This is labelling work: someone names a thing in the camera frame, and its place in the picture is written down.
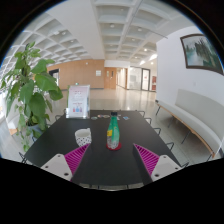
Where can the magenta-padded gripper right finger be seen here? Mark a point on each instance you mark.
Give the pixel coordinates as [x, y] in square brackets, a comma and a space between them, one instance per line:
[165, 166]

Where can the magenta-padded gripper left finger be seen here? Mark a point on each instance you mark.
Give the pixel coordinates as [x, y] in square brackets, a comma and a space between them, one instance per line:
[58, 166]

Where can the green plastic drink bottle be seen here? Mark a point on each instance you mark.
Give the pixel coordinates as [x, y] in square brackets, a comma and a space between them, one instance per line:
[113, 131]

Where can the white polka dot mug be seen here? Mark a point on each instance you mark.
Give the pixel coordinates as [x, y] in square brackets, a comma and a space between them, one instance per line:
[83, 137]

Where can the grey plant pot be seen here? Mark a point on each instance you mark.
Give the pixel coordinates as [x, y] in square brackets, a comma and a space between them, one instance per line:
[34, 129]

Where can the small round grey coaster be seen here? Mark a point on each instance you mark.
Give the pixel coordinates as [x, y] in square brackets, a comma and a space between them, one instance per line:
[94, 118]

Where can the small blue card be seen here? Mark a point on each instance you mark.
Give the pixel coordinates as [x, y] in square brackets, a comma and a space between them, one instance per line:
[125, 118]

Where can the clear acrylic sign stand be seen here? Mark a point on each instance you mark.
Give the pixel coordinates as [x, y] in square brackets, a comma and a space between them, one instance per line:
[78, 101]

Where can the large green leafy plant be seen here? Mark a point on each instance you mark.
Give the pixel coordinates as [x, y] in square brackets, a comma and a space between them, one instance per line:
[33, 96]

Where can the glass double door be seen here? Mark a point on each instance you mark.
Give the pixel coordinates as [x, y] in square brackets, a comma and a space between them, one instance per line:
[140, 78]

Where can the dark framed landscape picture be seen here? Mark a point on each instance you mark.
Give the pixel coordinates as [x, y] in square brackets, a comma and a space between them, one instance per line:
[201, 53]

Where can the recessed ceiling lights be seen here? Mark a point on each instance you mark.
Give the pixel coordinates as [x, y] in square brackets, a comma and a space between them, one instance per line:
[140, 30]

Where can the long white wall bench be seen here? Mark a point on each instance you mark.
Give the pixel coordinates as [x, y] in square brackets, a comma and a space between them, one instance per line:
[196, 113]

